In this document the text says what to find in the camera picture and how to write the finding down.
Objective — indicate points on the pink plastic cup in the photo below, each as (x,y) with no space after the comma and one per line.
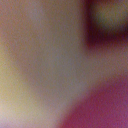
(100,108)

